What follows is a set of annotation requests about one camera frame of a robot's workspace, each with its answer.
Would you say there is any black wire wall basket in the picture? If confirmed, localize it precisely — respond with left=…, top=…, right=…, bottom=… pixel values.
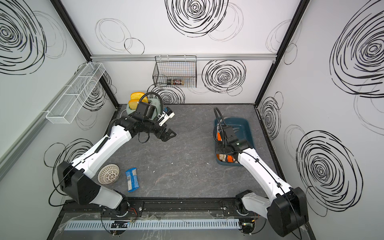
left=152, top=55, right=198, bottom=88

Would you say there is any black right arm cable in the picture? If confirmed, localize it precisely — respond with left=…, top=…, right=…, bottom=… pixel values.
left=213, top=107, right=227, bottom=142

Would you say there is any white slotted cable duct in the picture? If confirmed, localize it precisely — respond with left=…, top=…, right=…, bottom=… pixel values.
left=64, top=219, right=241, bottom=231

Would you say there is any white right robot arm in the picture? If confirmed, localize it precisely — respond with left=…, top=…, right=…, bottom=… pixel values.
left=213, top=124, right=309, bottom=237

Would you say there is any teal plastic storage box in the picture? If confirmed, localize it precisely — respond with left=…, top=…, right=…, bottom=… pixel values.
left=215, top=117, right=254, bottom=167

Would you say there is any blue snack packet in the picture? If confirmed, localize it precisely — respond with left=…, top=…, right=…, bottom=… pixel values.
left=125, top=168, right=140, bottom=192

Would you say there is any wooden handle sickle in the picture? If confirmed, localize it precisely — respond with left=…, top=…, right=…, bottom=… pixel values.
left=219, top=154, right=227, bottom=162

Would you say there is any white plastic strainer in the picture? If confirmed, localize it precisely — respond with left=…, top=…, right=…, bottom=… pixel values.
left=98, top=164, right=120, bottom=185

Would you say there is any yellow toast slice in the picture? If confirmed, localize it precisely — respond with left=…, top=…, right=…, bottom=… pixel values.
left=128, top=99, right=140, bottom=110
left=130, top=92, right=148, bottom=103

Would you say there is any white wire wall shelf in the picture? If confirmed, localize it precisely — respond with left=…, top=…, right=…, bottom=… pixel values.
left=46, top=62, right=106, bottom=124

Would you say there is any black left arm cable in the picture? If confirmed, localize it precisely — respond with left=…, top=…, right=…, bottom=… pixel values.
left=138, top=91, right=164, bottom=121

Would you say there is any mint green toaster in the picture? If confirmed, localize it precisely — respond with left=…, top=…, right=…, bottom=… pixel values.
left=126, top=98, right=161, bottom=120

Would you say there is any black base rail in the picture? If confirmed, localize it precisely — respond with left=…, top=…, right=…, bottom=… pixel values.
left=62, top=196, right=304, bottom=217

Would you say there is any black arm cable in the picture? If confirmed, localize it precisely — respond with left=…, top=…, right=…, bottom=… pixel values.
left=138, top=91, right=164, bottom=121
left=213, top=107, right=227, bottom=142

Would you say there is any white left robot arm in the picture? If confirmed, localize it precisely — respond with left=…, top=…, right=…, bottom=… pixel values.
left=57, top=102, right=176, bottom=215

